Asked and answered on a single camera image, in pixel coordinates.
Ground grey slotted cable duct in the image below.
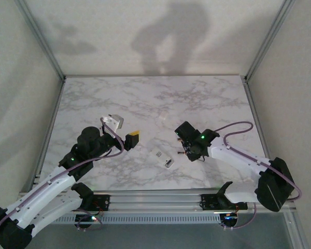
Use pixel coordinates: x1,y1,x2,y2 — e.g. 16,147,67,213
49,214,221,225

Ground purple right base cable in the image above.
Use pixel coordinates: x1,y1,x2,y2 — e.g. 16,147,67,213
222,203,259,230

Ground small white remote control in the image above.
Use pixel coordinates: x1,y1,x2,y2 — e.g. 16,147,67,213
149,145,176,170

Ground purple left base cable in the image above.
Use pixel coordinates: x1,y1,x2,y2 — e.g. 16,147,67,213
72,202,104,231

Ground aluminium frame post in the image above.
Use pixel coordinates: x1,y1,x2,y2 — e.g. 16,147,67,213
14,0,67,81
244,0,295,82

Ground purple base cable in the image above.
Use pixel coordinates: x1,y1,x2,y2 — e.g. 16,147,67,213
222,203,259,230
72,202,104,231

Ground aluminium table side rail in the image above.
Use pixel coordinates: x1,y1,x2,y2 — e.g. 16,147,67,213
242,76,310,249
28,77,67,192

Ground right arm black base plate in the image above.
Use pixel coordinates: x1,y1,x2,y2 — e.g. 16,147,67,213
201,193,248,211

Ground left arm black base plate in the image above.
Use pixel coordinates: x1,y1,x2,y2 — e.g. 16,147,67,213
62,193,111,211

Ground aluminium mounting rail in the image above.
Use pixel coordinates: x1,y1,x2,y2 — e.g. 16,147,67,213
19,189,298,215

